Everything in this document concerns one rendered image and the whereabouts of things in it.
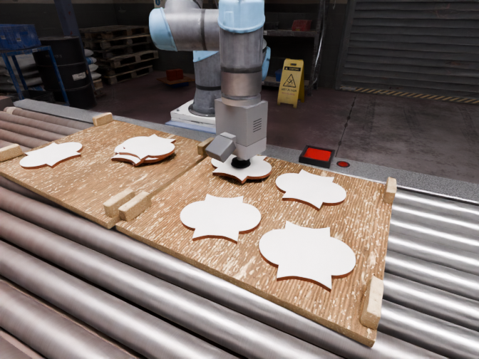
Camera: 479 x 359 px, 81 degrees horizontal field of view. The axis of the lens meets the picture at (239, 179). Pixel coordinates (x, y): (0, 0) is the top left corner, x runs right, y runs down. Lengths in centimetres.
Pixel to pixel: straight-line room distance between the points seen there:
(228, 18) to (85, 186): 42
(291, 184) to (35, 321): 45
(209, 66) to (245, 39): 54
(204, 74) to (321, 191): 64
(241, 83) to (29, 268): 44
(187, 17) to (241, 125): 23
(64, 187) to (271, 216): 42
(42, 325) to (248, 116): 42
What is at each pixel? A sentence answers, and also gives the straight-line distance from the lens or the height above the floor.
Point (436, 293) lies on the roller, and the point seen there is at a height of 92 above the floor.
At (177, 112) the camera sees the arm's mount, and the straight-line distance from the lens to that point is 110.
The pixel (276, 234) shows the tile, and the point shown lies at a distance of 45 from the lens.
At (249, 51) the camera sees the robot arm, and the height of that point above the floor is 118.
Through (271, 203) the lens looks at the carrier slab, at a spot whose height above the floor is 94.
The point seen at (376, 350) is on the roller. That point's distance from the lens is 41.
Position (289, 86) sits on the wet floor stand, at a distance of 414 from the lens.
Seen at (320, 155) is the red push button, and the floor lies 93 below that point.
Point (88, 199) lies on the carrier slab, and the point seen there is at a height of 94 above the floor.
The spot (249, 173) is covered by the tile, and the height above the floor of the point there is 96.
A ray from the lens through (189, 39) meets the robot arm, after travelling 62.
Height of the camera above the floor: 125
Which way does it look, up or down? 32 degrees down
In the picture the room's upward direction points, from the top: straight up
